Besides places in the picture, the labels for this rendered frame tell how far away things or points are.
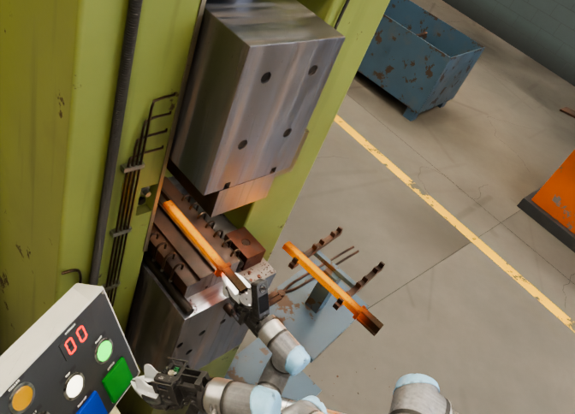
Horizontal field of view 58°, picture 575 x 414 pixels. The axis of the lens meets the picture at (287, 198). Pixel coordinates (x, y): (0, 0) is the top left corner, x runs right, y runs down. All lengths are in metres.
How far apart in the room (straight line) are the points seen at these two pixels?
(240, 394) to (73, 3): 0.79
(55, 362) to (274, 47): 0.77
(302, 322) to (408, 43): 3.52
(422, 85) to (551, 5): 4.23
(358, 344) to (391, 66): 3.00
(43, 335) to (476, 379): 2.54
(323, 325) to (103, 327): 1.01
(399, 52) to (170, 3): 4.18
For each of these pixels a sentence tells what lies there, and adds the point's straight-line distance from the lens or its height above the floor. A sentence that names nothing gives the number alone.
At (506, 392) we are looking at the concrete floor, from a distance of 3.36.
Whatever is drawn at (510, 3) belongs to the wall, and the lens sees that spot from 9.21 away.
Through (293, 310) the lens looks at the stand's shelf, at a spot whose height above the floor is 0.66.
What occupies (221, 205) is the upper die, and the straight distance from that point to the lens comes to 1.34.
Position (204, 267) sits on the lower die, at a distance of 1.61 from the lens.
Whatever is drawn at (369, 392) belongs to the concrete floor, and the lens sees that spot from 2.84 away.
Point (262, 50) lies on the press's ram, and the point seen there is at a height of 1.75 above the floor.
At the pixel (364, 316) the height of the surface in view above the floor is 0.92.
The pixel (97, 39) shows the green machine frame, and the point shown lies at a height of 1.71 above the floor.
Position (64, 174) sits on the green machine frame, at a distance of 1.20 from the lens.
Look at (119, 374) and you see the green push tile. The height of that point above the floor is 1.02.
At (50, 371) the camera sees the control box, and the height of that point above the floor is 1.15.
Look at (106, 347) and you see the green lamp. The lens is 1.29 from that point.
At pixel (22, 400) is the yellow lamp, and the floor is 1.16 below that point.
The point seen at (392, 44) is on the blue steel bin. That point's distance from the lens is 5.16.
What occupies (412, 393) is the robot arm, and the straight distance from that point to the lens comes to 1.49.
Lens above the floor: 2.20
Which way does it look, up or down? 38 degrees down
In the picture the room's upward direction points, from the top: 24 degrees clockwise
